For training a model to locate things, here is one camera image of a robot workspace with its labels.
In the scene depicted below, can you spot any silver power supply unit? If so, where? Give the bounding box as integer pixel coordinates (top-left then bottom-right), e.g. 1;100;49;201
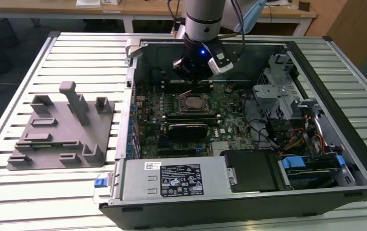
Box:
118;157;234;202

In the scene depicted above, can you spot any black expansion slot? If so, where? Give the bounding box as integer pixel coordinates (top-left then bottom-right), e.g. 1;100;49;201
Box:
156;148;214;157

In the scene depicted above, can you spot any black open PC case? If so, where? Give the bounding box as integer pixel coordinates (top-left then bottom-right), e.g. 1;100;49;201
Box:
92;38;367;230

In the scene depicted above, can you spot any CPU socket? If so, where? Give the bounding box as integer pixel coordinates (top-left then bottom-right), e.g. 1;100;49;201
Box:
176;92;210;114

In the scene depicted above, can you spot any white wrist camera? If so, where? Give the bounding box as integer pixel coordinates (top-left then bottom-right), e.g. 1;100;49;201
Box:
206;43;234;74

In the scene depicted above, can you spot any black RAM stick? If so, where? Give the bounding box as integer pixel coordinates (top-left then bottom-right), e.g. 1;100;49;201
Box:
166;119;220;126

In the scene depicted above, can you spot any black plastic shroud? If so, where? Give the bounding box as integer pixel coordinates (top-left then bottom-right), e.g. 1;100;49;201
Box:
220;149;292;193

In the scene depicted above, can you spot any orange yellow wire bundle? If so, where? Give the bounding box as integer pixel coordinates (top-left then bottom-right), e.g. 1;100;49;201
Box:
278;115;326;156

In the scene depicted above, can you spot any wooden cabinet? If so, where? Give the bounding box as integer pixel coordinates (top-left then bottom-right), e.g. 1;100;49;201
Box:
304;0;367;67

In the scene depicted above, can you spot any grey parts rack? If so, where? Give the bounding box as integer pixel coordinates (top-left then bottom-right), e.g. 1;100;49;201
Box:
5;81;117;171

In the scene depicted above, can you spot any grey metal drive cage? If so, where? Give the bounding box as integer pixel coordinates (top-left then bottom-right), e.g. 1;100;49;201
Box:
252;54;318;121

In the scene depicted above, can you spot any black hanging cable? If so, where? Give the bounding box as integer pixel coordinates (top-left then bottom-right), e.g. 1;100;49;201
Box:
165;0;185;37

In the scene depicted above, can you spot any green RAM stick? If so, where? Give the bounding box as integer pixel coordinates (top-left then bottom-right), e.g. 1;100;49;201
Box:
30;143;73;149

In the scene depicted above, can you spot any white box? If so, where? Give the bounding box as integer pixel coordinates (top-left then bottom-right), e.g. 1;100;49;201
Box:
74;0;102;8

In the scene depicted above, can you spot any wooden desk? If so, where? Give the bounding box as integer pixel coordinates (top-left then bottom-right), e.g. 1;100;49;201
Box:
0;0;318;37

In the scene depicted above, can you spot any metal socket cover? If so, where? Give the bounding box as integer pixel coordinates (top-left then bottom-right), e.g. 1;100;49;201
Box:
176;93;210;114

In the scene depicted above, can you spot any silver CPU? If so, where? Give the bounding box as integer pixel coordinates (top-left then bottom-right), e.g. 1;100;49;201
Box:
184;96;205;110

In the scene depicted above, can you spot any silver chipset heatsink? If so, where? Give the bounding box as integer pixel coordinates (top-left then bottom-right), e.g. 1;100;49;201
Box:
212;141;232;156

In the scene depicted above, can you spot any hard disk in blue carrier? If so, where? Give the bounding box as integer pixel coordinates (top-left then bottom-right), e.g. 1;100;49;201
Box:
278;155;346;191

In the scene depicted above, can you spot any black graphics card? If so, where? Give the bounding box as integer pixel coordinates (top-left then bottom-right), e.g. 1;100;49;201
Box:
166;122;209;140

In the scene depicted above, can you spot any green motherboard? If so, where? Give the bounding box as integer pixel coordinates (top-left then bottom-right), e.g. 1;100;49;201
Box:
130;81;257;160

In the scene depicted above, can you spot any black arm cable brass end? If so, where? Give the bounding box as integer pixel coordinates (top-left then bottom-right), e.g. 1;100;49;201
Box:
216;0;248;61

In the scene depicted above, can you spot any black RAM slot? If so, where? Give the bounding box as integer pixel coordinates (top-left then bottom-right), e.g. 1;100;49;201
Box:
162;80;214;87
164;86;212;94

